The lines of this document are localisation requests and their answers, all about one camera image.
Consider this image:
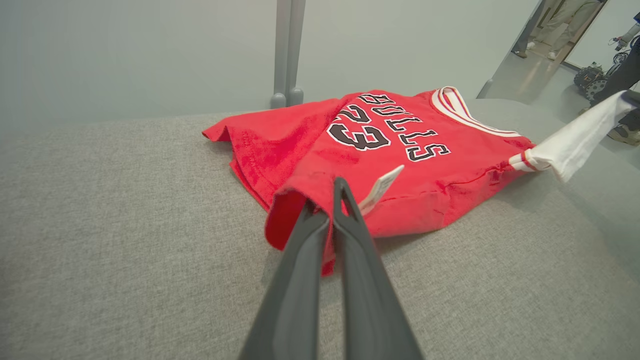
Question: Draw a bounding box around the grey fabric sofa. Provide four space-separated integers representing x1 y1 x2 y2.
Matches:
0 97 640 360

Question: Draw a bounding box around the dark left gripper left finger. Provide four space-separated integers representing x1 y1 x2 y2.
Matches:
239 199 332 360

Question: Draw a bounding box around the person in dark trousers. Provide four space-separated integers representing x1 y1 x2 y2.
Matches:
511 0 548 59

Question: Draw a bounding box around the person in black trousers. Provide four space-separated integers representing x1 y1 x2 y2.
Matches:
580 42 640 147

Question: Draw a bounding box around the person in beige trousers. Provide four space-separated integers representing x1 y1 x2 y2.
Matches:
527 0 607 61

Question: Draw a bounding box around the red Bulls jersey shirt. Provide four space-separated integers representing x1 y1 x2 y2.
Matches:
202 86 632 277

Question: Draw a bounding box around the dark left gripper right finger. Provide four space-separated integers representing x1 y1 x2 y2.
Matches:
332 177 425 360

